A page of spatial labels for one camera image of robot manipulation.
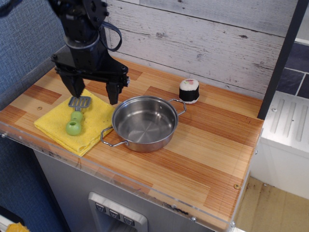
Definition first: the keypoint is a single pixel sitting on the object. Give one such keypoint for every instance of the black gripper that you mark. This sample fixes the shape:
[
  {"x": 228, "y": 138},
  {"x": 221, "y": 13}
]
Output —
[{"x": 89, "y": 59}]

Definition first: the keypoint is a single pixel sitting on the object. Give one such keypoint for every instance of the green grey toy spatula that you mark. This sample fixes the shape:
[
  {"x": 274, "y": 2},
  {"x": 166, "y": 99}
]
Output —
[{"x": 73, "y": 127}]

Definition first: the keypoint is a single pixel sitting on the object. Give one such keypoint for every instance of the dark vertical post right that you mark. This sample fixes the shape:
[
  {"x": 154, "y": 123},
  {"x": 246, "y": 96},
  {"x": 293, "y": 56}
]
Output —
[{"x": 283, "y": 56}]

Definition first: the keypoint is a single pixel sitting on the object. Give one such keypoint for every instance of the white ribbed appliance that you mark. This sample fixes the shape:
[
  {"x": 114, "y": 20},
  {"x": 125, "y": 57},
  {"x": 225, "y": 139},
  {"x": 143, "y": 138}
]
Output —
[{"x": 282, "y": 153}]

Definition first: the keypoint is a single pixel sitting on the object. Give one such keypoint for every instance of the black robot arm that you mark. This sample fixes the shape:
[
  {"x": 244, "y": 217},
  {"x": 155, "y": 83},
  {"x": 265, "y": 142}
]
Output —
[{"x": 85, "y": 18}]

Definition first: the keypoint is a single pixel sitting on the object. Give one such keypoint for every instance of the yellow object bottom left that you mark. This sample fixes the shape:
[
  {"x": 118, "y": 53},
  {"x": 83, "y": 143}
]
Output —
[{"x": 17, "y": 227}]

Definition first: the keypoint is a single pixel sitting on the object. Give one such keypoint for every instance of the plush sushi roll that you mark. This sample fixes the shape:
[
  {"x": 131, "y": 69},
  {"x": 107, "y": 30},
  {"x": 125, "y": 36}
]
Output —
[{"x": 189, "y": 91}]

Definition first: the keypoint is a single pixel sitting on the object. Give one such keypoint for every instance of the silver dispenser panel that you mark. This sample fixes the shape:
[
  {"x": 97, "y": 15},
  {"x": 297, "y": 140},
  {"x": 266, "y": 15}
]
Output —
[{"x": 110, "y": 216}]

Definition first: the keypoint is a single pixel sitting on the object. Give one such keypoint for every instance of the stainless steel pan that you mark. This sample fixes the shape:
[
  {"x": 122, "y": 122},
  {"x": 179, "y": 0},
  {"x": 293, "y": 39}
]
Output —
[{"x": 145, "y": 123}]

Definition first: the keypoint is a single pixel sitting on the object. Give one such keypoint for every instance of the clear acrylic edge guard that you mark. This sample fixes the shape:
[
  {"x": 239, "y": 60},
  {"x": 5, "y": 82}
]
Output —
[{"x": 198, "y": 176}]

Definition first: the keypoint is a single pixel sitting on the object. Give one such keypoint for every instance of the yellow folded cloth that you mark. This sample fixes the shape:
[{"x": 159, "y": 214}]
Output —
[{"x": 96, "y": 117}]

